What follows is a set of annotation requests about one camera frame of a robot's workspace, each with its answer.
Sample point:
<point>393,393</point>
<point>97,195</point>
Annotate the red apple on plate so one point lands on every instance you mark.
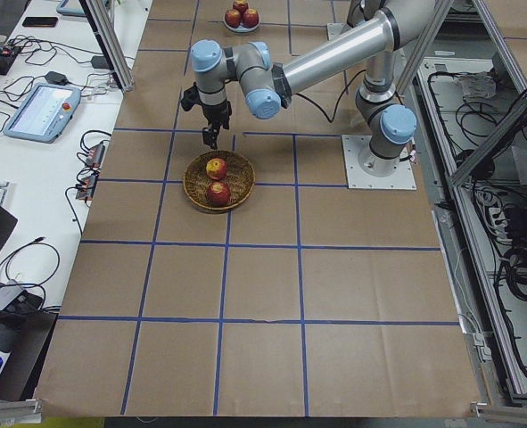
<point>251,18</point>
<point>241,6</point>
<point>233,18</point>

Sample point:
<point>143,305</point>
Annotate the teach pendant tablet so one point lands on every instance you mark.
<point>44,114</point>

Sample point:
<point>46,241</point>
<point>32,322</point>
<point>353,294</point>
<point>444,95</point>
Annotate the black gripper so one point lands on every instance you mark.
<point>215,115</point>

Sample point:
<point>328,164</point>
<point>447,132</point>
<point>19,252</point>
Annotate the black smartphone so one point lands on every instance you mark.
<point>39,22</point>

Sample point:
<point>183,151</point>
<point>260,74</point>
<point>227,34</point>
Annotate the woven wicker basket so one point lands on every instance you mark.
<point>239,177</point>

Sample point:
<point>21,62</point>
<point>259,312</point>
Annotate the dark red basket apple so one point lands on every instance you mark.
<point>218,194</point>

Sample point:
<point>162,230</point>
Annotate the black power adapter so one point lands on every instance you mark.
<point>56,78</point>

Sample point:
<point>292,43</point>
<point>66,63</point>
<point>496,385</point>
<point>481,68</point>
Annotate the yellow red apple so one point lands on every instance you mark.
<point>216,169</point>

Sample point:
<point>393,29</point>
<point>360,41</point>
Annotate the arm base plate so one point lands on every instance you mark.
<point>366,171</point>

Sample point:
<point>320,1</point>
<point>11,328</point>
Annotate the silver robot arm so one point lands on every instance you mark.
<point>269,86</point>

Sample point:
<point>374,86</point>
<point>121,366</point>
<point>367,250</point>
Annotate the light blue plate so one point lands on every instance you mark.
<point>241,29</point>

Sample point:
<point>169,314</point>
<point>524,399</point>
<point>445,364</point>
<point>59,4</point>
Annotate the aluminium frame post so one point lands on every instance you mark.
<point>103,30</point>

